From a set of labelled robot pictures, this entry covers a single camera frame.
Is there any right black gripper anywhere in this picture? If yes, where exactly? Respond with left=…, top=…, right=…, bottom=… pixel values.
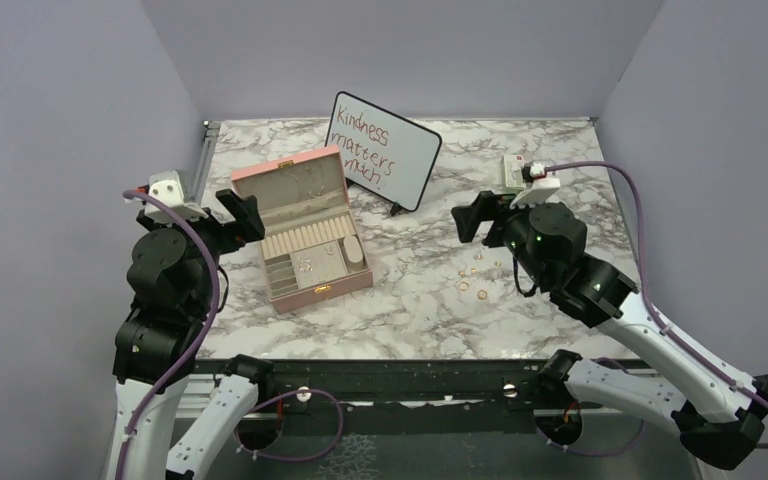
left=452, top=189, right=550, bottom=288

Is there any pink jewelry box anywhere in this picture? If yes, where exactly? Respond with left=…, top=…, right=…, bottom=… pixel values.
left=230, top=145, right=373, bottom=313

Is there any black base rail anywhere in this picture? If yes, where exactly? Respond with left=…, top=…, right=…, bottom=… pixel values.
left=231, top=360, right=573, bottom=437

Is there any small whiteboard with writing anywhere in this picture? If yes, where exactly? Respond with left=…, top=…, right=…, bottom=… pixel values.
left=325, top=91, right=443, bottom=215

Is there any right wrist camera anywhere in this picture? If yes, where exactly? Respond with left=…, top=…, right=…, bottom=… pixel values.
left=509, top=162, right=561, bottom=210

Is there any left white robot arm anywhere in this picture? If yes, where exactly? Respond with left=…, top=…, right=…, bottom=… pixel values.
left=106, top=189, right=275, bottom=479

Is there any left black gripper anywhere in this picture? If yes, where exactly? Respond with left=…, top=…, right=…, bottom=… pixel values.
left=141, top=188, right=264, bottom=315

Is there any beige oval cushion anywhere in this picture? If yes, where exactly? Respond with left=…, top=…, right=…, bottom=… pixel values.
left=343, top=235, right=365, bottom=270

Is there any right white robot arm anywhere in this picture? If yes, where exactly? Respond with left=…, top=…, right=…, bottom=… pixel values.
left=451, top=191, right=768, bottom=470

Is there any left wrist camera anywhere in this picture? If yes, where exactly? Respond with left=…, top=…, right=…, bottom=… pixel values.
left=146, top=170, right=208, bottom=222

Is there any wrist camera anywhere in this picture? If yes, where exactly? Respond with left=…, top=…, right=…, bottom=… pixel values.
left=146, top=170, right=208, bottom=222
left=509, top=162, right=561, bottom=210

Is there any small white card box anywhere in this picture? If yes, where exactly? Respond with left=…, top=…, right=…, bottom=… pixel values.
left=502, top=155, right=525, bottom=192

